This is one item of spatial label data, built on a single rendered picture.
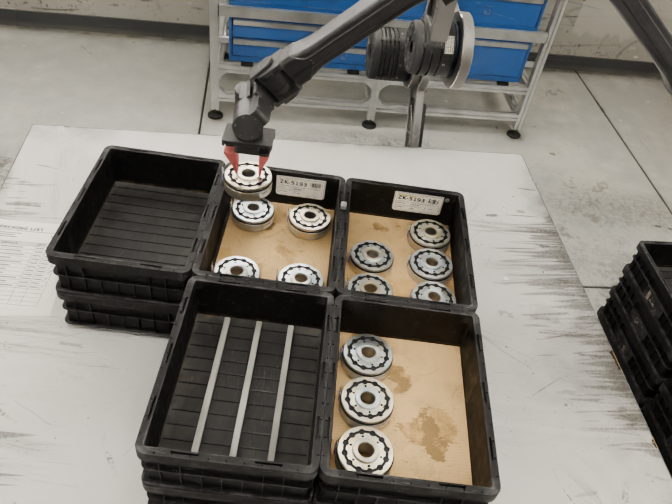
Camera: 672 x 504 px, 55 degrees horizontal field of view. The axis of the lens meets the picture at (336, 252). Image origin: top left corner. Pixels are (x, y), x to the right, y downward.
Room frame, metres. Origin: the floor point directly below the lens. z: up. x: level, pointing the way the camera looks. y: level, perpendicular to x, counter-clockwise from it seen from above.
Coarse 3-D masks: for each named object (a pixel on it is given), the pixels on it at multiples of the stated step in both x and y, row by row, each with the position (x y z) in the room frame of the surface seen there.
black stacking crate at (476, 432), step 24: (360, 312) 0.89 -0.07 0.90; (384, 312) 0.89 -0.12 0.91; (408, 312) 0.89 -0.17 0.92; (384, 336) 0.89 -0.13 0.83; (408, 336) 0.89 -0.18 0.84; (432, 336) 0.90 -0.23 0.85; (456, 336) 0.90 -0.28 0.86; (480, 408) 0.69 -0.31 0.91; (480, 432) 0.65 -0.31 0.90; (480, 456) 0.61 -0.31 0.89; (480, 480) 0.57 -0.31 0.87
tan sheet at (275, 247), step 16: (272, 224) 1.19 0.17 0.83; (224, 240) 1.10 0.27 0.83; (240, 240) 1.11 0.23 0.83; (256, 240) 1.12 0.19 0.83; (272, 240) 1.13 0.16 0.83; (288, 240) 1.14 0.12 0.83; (304, 240) 1.15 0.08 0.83; (320, 240) 1.16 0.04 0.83; (224, 256) 1.05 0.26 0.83; (256, 256) 1.07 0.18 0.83; (272, 256) 1.08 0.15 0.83; (288, 256) 1.09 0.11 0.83; (304, 256) 1.09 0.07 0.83; (320, 256) 1.10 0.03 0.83; (272, 272) 1.03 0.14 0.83; (320, 272) 1.05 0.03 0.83
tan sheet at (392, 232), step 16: (352, 224) 1.24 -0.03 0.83; (368, 224) 1.25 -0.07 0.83; (384, 224) 1.26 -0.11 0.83; (400, 224) 1.27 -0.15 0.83; (352, 240) 1.18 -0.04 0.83; (384, 240) 1.20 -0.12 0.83; (400, 240) 1.21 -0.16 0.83; (400, 256) 1.15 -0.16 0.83; (448, 256) 1.18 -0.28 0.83; (352, 272) 1.07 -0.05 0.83; (400, 272) 1.09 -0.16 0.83; (400, 288) 1.04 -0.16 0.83
